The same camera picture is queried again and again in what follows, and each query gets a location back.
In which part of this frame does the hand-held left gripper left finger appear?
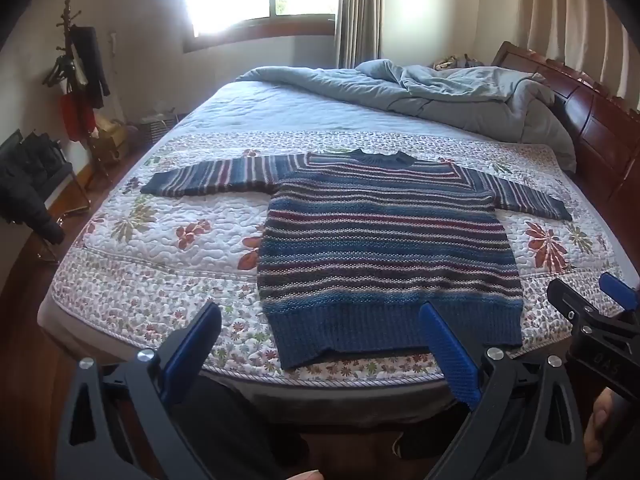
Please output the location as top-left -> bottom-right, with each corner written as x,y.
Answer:
55,301 -> 223,480

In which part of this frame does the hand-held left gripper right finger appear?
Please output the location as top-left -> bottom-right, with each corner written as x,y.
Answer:
419,302 -> 588,480

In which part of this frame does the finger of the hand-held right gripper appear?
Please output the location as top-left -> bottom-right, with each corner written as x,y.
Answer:
547,279 -> 626,333
600,272 -> 640,313

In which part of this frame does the striped knit sweater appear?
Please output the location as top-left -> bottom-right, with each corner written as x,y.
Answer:
140,148 -> 573,372

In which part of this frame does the person's right hand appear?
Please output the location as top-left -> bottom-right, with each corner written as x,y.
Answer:
582,387 -> 626,466

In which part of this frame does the person's left leg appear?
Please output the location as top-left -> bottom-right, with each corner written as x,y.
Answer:
165,374 -> 311,480

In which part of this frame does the floral quilted bedspread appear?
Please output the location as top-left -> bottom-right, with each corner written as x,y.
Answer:
37,79 -> 626,388

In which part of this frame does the dark wooden headboard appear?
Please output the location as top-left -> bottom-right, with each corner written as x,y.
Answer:
492,41 -> 640,241

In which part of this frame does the white slatted basket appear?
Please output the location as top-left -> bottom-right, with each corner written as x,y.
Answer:
136,107 -> 179,147

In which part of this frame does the yellow box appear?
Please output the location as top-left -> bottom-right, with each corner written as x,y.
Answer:
90,114 -> 129,162

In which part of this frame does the black coat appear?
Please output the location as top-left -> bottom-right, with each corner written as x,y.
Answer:
0,129 -> 67,247

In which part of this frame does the grey-blue duvet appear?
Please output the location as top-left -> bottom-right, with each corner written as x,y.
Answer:
235,58 -> 578,173

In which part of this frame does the red bag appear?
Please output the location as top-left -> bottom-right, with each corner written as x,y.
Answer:
61,91 -> 97,143

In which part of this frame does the patterned pillow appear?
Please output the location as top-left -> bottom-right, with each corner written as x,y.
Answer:
432,54 -> 485,72

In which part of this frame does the white pleated curtain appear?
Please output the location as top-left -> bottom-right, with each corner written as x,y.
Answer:
517,0 -> 640,108

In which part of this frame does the black hanging garment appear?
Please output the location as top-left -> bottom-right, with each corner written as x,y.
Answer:
69,25 -> 112,109

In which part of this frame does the wooden coat rack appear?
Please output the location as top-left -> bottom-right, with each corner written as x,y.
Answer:
42,0 -> 117,183

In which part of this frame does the grey-brown curtain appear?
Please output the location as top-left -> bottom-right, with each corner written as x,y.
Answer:
333,0 -> 385,69

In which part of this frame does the metal frame chair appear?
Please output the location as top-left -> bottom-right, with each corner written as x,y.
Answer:
34,157 -> 93,264

